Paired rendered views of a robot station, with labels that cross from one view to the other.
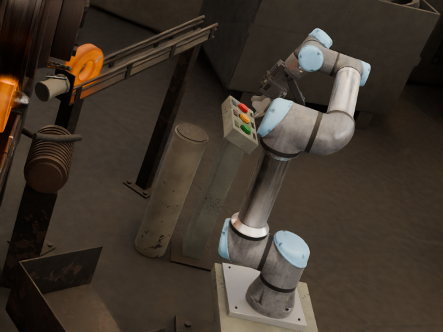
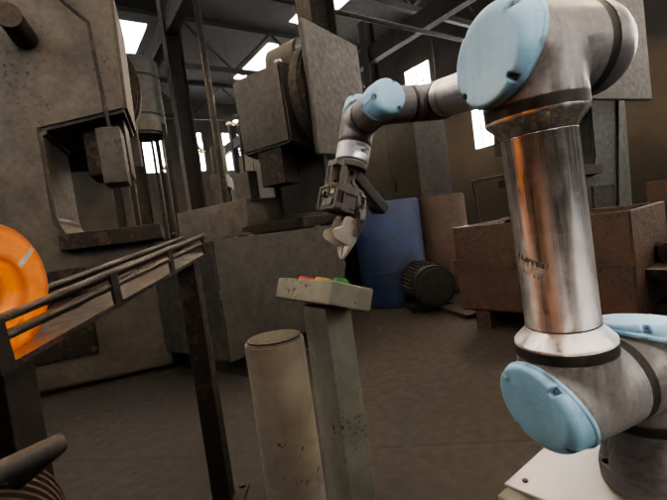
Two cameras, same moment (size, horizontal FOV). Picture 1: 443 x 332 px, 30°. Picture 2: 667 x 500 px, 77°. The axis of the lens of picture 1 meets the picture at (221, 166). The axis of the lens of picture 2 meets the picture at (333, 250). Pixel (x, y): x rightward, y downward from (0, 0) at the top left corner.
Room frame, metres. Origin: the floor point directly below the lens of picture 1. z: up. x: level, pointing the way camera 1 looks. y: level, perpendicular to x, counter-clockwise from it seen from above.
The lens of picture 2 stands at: (1.65, 0.29, 0.72)
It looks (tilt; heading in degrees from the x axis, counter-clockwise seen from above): 3 degrees down; 339
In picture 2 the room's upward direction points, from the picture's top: 8 degrees counter-clockwise
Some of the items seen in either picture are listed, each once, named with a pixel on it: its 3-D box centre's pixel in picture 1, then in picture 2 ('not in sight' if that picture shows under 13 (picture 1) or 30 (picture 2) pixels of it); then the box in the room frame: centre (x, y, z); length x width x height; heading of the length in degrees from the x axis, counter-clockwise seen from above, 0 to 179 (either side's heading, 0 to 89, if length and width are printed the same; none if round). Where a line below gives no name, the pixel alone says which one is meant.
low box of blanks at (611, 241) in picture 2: not in sight; (558, 264); (3.49, -1.79, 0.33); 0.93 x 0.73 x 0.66; 21
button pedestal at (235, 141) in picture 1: (216, 186); (338, 404); (2.57, -0.01, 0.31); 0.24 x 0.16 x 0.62; 14
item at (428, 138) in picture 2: not in sight; (410, 194); (6.19, -2.52, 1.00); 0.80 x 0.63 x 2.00; 19
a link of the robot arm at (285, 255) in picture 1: (284, 257); (639, 362); (2.04, -0.27, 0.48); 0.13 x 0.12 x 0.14; 90
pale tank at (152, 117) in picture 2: not in sight; (150, 175); (10.79, 0.56, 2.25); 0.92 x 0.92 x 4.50
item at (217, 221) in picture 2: not in sight; (233, 257); (6.15, -0.27, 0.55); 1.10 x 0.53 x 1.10; 34
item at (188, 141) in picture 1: (170, 192); (291, 458); (2.49, 0.13, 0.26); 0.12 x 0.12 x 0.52
